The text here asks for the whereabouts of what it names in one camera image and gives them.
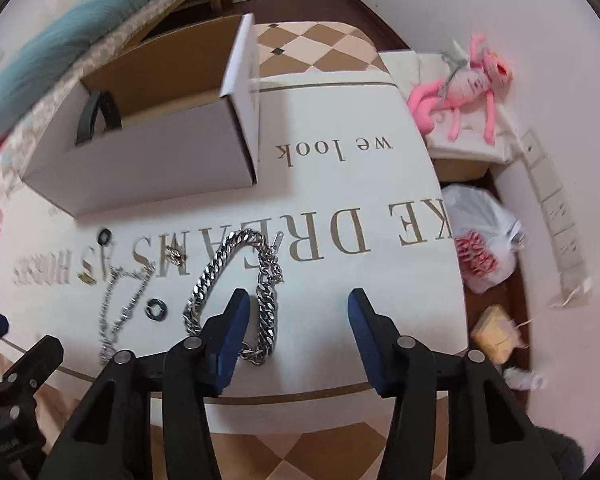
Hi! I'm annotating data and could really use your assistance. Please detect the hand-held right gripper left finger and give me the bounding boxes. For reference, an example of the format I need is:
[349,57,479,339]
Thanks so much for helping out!
[37,288,251,480]

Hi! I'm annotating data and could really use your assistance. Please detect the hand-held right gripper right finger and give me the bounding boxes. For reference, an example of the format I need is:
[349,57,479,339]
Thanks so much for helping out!
[347,288,563,480]

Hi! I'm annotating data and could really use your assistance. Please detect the thick silver chain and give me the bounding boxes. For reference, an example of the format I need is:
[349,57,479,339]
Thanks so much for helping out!
[182,228,286,366]

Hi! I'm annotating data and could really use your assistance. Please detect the white cardboard box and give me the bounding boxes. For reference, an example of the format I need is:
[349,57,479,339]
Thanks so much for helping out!
[22,13,262,219]

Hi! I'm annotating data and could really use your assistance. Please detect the printed white tablecloth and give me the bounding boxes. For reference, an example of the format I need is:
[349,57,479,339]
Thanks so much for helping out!
[0,21,470,480]

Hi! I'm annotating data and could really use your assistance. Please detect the yellow packet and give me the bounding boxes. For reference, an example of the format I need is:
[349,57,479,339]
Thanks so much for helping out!
[469,304,525,362]

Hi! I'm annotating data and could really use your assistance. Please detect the crumpled white paper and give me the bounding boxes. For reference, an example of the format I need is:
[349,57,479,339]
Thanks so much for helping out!
[501,366,549,391]

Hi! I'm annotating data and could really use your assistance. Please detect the white plastic bag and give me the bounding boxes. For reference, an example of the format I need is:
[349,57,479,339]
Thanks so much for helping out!
[440,184,526,294]

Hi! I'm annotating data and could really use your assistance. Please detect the brown cardboard box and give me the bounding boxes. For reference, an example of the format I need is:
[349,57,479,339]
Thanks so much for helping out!
[432,157,492,182]

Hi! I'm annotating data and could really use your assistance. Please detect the dark fuzzy cloth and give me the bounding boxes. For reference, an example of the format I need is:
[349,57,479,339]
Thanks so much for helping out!
[534,426,587,480]

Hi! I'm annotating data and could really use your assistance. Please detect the black bangle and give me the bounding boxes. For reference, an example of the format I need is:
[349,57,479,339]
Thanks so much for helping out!
[77,90,124,146]

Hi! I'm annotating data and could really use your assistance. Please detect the patterned mattress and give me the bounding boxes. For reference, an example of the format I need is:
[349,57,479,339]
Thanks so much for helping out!
[0,0,216,221]

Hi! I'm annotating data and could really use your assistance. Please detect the pink plush toy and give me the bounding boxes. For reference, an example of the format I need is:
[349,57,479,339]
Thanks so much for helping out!
[407,34,514,146]

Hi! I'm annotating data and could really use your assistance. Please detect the white cushion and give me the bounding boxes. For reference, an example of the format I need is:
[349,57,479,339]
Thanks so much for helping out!
[379,50,527,164]

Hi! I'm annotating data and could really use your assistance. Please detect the teal blanket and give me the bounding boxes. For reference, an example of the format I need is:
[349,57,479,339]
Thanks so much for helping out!
[0,0,202,137]

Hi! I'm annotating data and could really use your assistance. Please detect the thin silver chain necklace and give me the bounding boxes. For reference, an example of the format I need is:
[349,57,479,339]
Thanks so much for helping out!
[97,259,157,362]

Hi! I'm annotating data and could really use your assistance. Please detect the white wall outlet strip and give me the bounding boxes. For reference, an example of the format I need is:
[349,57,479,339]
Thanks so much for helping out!
[519,129,594,292]

